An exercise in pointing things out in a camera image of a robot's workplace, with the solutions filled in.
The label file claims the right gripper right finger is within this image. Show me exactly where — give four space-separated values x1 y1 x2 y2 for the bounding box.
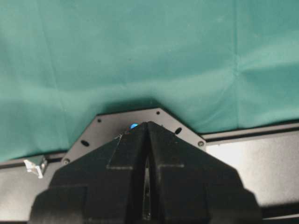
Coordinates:
147 122 262 224

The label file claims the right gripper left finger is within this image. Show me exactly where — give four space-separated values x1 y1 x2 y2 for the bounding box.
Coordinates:
29 123 148 224

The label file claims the green table cloth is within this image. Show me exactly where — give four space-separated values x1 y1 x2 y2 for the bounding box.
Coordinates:
0 0 299 161

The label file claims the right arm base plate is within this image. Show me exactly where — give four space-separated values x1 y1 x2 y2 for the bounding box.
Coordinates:
62 108 206 166

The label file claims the silver corner bracket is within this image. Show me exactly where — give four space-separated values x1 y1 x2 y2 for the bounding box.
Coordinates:
23 155 48 179

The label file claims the black aluminium frame rail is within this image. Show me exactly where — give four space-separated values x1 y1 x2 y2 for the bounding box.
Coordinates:
0 123 299 222

